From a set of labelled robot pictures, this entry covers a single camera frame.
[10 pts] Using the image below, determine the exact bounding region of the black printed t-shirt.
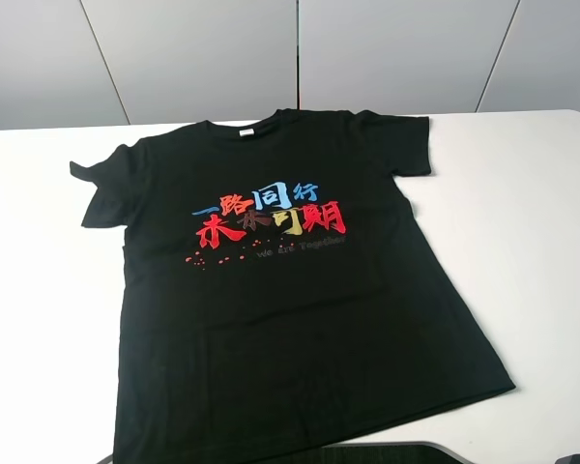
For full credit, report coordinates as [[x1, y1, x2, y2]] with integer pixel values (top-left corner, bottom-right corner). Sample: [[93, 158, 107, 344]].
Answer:
[[70, 109, 514, 463]]

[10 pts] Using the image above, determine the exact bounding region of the black robot base front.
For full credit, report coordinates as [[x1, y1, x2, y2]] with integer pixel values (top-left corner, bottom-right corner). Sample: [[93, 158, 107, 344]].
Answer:
[[318, 445, 459, 464]]

